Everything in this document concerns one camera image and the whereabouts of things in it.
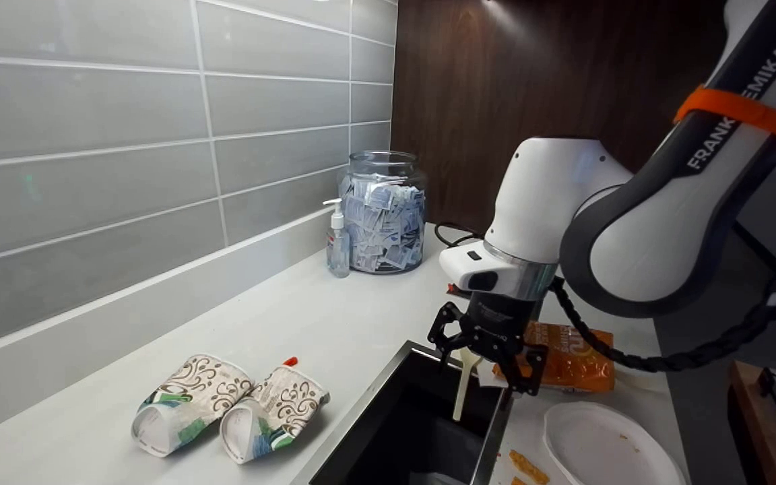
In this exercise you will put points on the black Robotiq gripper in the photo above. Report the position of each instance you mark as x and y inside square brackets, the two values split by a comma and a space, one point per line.
[499, 319]

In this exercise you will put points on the white plastic spoon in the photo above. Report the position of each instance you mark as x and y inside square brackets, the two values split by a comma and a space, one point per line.
[465, 393]

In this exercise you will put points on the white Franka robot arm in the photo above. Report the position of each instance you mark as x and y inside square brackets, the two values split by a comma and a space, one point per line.
[659, 223]

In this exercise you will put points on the small red scrap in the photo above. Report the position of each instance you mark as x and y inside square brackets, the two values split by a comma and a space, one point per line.
[452, 288]
[293, 362]

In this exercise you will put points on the orange snack bag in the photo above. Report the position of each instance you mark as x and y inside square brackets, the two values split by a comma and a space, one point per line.
[577, 363]

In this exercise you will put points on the empty white paper plate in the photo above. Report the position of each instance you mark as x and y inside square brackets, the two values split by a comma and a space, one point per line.
[605, 448]

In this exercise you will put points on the glass jar of packets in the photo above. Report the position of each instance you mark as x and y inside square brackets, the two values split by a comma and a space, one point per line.
[383, 223]

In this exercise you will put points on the small clear pump bottle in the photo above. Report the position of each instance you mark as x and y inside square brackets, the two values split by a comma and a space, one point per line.
[340, 245]

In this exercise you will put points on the right patterned snack bag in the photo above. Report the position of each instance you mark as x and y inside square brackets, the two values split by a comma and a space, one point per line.
[280, 408]

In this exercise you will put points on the dark wood cabinet panel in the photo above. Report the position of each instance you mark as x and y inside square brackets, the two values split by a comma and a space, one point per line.
[478, 107]

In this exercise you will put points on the wooden robot cart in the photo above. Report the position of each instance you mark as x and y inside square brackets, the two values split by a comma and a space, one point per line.
[756, 421]

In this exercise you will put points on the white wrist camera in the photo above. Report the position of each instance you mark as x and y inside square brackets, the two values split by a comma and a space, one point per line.
[473, 264]

